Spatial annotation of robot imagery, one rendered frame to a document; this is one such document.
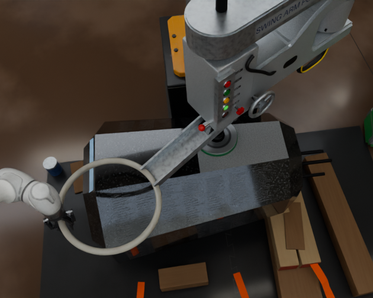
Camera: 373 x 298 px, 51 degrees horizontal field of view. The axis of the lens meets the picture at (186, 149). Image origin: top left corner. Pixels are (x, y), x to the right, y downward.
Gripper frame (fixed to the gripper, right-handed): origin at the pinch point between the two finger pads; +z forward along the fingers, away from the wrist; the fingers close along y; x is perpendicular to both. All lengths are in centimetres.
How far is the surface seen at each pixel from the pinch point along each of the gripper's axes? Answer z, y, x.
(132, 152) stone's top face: -1.8, 42.2, 26.2
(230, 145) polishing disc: -8, 90, 8
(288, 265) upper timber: 53, 108, -49
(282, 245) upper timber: 52, 111, -37
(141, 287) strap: 81, 23, -22
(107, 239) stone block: 20.6, 15.5, -5.9
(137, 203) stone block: 6.7, 35.7, 1.5
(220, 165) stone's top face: -4, 81, 1
